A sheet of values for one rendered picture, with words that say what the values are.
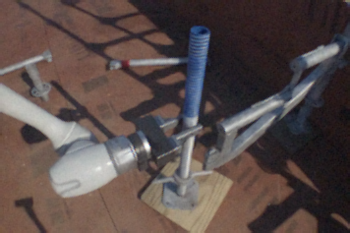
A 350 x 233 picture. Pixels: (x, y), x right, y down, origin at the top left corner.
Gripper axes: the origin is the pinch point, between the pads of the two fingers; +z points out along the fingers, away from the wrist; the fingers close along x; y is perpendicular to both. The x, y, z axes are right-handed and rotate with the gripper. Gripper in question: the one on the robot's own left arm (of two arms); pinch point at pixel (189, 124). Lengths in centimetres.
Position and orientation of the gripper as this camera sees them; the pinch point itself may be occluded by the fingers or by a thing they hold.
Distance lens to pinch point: 64.6
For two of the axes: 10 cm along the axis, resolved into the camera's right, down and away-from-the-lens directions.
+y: 0.3, -6.5, -7.6
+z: 8.6, -3.6, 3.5
